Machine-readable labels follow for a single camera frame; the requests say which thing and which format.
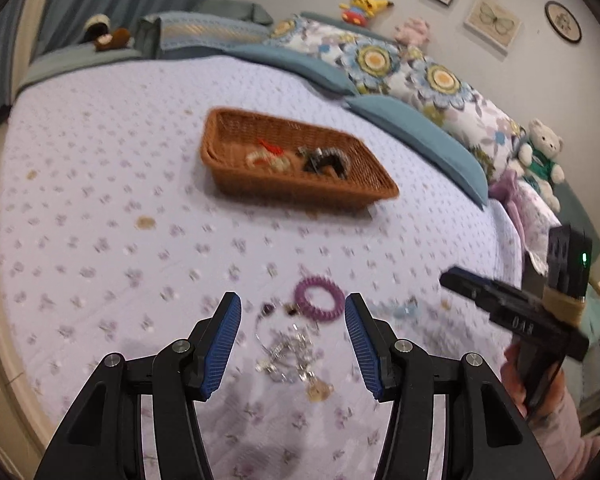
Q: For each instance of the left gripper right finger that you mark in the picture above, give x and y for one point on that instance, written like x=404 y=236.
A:
x=372 y=340

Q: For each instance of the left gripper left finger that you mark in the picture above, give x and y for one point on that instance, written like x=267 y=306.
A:
x=212 y=340

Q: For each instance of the right hand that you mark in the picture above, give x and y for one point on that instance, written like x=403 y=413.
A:
x=512 y=383

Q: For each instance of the pale blue hair clip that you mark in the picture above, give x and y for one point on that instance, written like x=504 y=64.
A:
x=396 y=309

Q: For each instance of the lavender floral bedspread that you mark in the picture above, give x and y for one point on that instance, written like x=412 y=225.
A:
x=114 y=238

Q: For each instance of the white teddy bear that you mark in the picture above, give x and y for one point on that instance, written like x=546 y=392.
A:
x=535 y=162

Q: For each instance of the brown wicker basket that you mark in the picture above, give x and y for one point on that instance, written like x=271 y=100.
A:
x=257 y=155

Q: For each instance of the right floral pillow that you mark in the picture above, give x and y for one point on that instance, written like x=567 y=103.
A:
x=487 y=133

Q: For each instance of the floral pillow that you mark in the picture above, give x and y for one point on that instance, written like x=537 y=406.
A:
x=487 y=133
x=368 y=60

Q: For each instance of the right teal pillow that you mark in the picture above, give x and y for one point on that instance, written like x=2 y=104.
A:
x=416 y=131

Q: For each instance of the teal pillow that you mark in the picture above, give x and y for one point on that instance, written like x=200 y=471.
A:
x=327 y=77
x=416 y=131

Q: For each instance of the left teal pillow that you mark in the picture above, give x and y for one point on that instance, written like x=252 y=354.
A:
x=327 y=77

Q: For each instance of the left floral pillow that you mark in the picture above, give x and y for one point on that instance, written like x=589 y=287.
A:
x=368 y=60

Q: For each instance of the pink plush toy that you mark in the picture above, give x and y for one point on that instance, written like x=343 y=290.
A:
x=415 y=32

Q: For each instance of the folded teal blanket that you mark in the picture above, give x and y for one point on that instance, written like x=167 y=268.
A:
x=176 y=35

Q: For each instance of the Pikachu plush toy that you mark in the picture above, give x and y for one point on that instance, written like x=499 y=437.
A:
x=360 y=12

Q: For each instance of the brown plush toy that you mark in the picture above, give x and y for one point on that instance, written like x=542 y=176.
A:
x=98 y=32

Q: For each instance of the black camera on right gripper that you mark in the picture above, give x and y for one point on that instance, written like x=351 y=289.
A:
x=569 y=258

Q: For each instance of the butterfly picture frame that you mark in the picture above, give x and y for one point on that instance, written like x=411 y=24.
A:
x=493 y=23

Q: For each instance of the round dark picture frame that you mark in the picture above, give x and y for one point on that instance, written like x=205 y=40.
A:
x=563 y=22

